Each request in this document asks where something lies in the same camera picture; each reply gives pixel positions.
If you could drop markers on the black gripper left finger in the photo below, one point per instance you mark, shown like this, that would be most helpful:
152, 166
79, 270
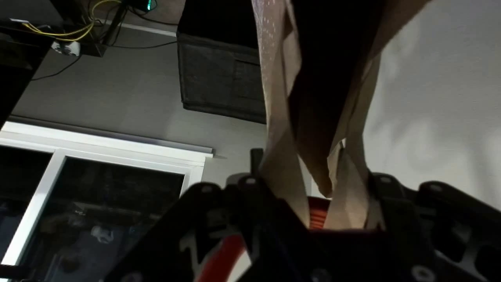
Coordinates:
229, 213

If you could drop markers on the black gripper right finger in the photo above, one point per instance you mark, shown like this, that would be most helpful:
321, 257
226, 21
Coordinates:
448, 229

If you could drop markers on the brown Trader Joe's paper bag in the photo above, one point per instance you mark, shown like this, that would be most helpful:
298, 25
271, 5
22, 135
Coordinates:
279, 104

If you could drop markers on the black cabinet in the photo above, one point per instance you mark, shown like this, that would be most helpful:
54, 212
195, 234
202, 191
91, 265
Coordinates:
224, 68

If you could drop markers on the white power adapter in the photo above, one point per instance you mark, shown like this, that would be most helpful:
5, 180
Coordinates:
66, 49

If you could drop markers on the white window frame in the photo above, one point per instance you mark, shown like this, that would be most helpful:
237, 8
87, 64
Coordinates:
130, 151

